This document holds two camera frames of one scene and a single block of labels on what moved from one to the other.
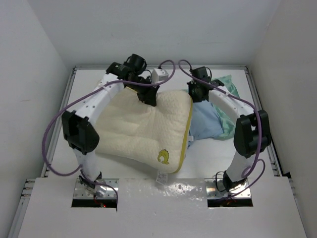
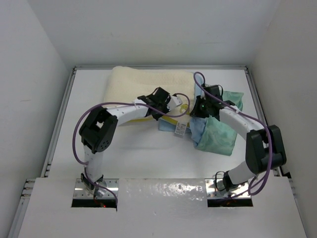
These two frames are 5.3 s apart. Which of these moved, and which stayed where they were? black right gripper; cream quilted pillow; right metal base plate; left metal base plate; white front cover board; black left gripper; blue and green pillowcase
Moved: black right gripper; cream quilted pillow; black left gripper; blue and green pillowcase
Stayed: right metal base plate; left metal base plate; white front cover board
